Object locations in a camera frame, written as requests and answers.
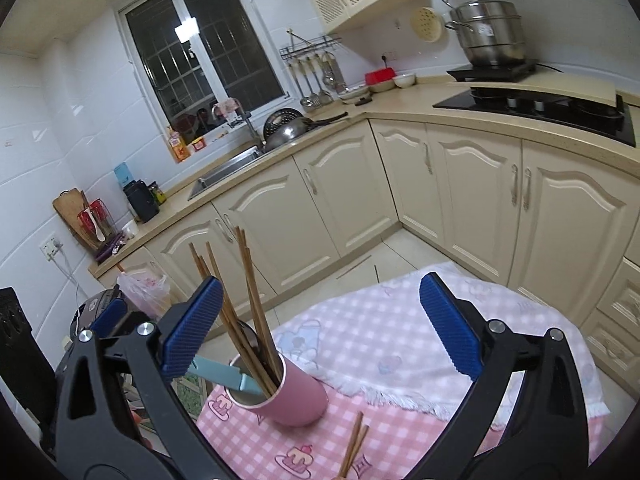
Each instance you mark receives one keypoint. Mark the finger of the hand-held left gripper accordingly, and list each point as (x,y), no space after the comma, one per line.
(111,312)

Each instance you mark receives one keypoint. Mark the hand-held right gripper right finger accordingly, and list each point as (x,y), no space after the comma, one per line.
(450,325)

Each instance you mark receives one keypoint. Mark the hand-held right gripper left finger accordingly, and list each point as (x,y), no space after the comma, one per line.
(192,330)

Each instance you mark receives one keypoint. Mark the bundle of wooden chopsticks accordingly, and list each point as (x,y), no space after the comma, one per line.
(265,365)

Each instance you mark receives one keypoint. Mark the pink cup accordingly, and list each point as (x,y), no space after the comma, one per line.
(295,400)

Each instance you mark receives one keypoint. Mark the row of hanging steel utensils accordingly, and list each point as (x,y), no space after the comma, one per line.
(315,85)

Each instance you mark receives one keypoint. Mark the white plastic bag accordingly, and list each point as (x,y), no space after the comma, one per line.
(145,287)

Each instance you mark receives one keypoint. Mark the metal spoon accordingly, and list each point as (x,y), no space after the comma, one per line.
(246,332)

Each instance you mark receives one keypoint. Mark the purple tray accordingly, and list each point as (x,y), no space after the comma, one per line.
(109,249)

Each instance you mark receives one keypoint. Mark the white mug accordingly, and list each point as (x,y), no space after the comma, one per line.
(129,230)

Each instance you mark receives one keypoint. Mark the white pink fringed cloth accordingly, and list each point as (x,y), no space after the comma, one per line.
(360,330)

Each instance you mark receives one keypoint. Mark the white rice spoon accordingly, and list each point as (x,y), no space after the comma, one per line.
(94,222)

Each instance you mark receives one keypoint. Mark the black countertop oven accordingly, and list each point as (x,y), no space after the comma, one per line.
(20,340)

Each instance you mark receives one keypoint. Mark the red utensil holder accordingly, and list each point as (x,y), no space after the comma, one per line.
(102,212)

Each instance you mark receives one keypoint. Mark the wooden cutting board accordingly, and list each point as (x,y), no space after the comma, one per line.
(67,207)

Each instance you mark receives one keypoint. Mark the black kettle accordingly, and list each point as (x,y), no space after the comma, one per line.
(141,202)

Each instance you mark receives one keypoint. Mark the pink checked tablecloth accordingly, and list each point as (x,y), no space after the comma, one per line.
(400,440)

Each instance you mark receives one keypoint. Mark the small dark jar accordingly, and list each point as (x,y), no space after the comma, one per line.
(157,193)

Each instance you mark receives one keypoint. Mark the cream kitchen counter cabinets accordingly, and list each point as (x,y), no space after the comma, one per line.
(475,195)

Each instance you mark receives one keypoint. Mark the blue carton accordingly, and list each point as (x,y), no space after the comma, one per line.
(122,175)

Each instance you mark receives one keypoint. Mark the wooden chopstick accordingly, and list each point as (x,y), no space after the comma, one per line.
(351,442)
(359,452)

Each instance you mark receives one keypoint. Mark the steel sink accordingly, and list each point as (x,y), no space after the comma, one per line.
(225,172)

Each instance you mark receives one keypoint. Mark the orange packet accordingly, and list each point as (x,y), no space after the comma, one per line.
(178,146)

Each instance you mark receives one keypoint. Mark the small yellow red box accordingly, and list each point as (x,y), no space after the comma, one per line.
(199,145)

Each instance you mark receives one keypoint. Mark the steel faucet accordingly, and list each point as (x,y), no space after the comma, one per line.
(247,127)

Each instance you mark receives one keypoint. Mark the steel wok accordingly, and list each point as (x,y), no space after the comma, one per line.
(287,137)

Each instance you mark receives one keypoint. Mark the black gas stove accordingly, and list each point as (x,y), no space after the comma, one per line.
(525,112)

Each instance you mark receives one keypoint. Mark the dark colander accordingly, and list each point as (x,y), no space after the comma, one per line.
(281,120)

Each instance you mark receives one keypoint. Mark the black frying pan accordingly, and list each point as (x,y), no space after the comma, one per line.
(327,120)

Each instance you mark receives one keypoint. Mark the white bowl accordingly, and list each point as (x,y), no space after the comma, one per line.
(405,81)
(382,87)

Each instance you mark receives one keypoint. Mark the white plate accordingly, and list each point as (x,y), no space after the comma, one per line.
(354,93)

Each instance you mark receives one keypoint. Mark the black induction cooker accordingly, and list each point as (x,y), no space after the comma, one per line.
(495,71)

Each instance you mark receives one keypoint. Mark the kitchen window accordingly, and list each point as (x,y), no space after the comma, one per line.
(200,45)

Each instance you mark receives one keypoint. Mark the steel steamer pot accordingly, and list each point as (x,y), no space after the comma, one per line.
(492,30)

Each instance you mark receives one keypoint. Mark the round cream steamer tray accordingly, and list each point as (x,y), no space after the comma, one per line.
(426,25)

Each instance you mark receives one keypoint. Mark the white wall socket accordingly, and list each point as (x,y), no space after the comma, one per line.
(51,247)

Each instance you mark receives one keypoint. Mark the wall outlet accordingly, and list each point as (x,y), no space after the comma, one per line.
(388,56)

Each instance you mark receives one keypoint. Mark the wall utensil rack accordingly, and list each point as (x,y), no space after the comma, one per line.
(310,47)

